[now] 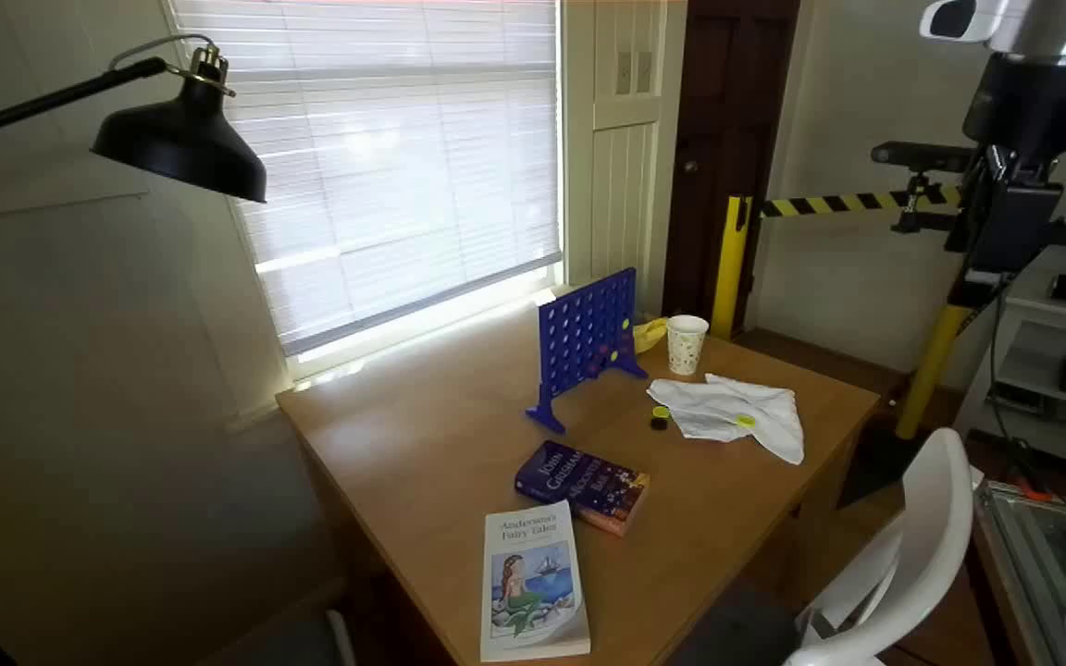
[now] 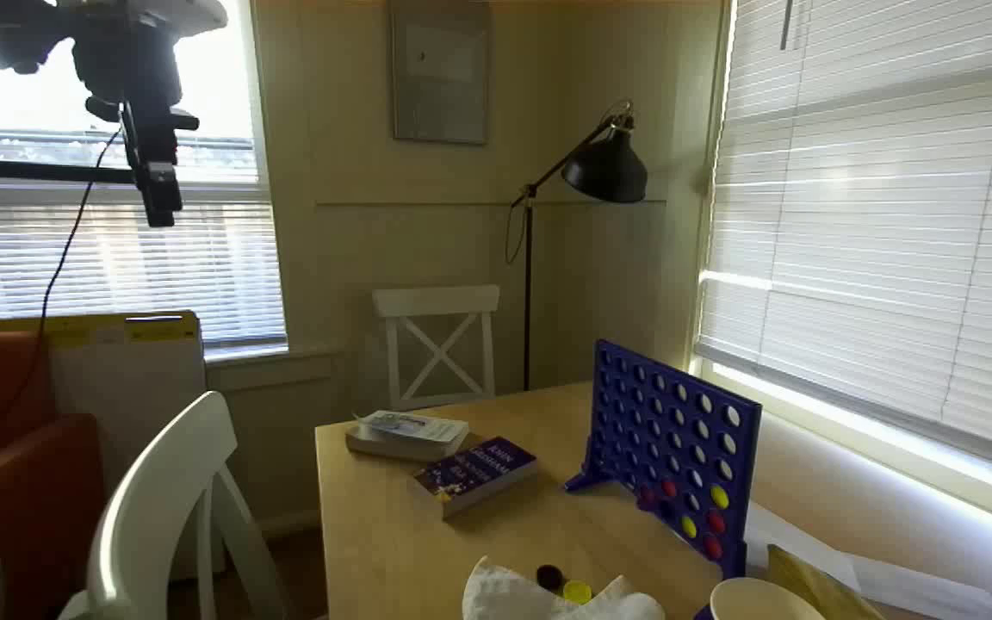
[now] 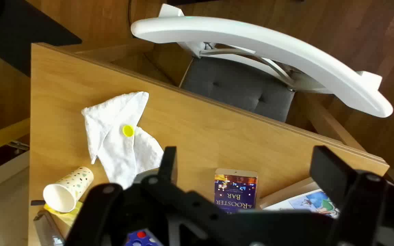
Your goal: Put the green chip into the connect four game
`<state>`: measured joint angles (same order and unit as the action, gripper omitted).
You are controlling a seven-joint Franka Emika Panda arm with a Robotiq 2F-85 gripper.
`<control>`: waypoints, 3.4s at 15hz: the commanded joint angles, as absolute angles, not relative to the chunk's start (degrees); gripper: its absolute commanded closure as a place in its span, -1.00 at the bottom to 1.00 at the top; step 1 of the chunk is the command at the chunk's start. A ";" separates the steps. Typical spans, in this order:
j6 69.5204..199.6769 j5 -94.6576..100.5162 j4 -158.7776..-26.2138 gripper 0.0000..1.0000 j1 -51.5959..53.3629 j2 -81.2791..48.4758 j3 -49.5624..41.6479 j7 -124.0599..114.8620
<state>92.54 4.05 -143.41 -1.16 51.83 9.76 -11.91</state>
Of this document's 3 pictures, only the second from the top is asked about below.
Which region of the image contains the left window blind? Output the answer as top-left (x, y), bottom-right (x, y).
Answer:
top-left (0, 191), bottom-right (287, 346)

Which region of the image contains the framed wall picture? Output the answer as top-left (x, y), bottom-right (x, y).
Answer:
top-left (387, 0), bottom-right (493, 144)

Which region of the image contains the window blind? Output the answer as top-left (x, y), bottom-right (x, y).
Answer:
top-left (0, 191), bottom-right (287, 346)
top-left (700, 0), bottom-right (992, 446)

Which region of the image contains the dark red chip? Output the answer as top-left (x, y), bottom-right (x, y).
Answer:
top-left (535, 564), bottom-right (569, 591)

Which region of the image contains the right window blind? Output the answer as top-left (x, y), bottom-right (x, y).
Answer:
top-left (700, 0), bottom-right (992, 446)

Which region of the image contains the white chair by wall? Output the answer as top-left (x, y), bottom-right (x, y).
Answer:
top-left (372, 284), bottom-right (501, 409)

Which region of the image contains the black camera on boom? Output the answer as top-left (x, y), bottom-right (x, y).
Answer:
top-left (0, 162), bottom-right (136, 184)

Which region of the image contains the blue connect four board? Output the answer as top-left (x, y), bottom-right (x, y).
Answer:
top-left (566, 342), bottom-right (760, 578)

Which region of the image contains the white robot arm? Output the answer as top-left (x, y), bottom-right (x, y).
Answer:
top-left (0, 0), bottom-right (229, 227)

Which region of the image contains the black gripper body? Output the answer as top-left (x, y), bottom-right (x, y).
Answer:
top-left (71, 27), bottom-right (199, 227)

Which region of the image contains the orange armchair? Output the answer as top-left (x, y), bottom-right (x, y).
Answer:
top-left (0, 331), bottom-right (104, 620)

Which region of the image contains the white paper cup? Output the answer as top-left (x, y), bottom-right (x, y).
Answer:
top-left (710, 578), bottom-right (824, 620)

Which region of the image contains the yellow paper bag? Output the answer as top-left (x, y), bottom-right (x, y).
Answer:
top-left (766, 544), bottom-right (884, 620)

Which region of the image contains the yellow chip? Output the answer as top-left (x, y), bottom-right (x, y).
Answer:
top-left (563, 583), bottom-right (593, 605)

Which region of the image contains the white chair near table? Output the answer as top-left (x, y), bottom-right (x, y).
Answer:
top-left (58, 388), bottom-right (294, 620)

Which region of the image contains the black floor lamp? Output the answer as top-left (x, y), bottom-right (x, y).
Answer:
top-left (502, 99), bottom-right (648, 386)

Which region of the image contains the white board yellow tape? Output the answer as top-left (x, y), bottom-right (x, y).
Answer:
top-left (49, 311), bottom-right (206, 487)

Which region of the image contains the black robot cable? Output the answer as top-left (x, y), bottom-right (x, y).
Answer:
top-left (0, 118), bottom-right (132, 474)

